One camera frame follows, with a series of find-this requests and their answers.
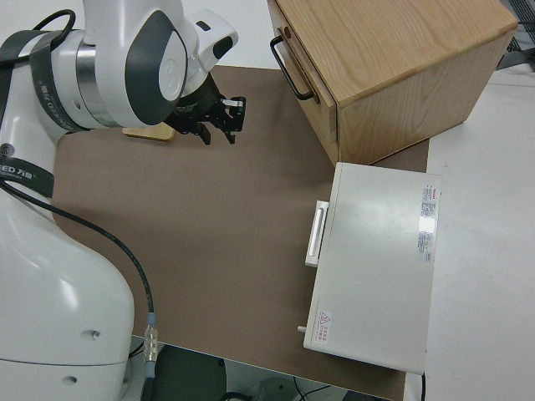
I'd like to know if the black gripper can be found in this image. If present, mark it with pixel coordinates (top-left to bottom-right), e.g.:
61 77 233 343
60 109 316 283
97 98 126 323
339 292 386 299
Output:
164 78 247 146

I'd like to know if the black metal drawer handle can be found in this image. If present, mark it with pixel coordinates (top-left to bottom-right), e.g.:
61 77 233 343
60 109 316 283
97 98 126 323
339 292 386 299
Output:
270 35 315 101

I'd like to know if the light wooden drawer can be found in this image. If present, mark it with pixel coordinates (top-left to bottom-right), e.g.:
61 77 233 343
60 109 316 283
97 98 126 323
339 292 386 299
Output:
273 24 339 164

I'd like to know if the wooden mug rack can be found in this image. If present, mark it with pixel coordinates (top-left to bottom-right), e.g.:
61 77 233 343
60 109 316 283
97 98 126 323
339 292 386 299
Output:
121 124 176 144

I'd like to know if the brown table mat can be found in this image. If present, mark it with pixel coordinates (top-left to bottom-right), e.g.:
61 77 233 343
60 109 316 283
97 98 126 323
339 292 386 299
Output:
49 64 431 398

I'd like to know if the light wooden cabinet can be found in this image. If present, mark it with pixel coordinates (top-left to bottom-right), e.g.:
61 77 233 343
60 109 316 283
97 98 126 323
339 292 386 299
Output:
267 0 519 166

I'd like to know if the white toaster oven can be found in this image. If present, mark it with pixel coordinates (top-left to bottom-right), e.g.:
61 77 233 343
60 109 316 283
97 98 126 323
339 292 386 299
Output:
297 161 443 373

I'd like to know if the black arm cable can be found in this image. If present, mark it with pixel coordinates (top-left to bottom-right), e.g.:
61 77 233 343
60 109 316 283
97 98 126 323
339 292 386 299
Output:
0 8 161 401

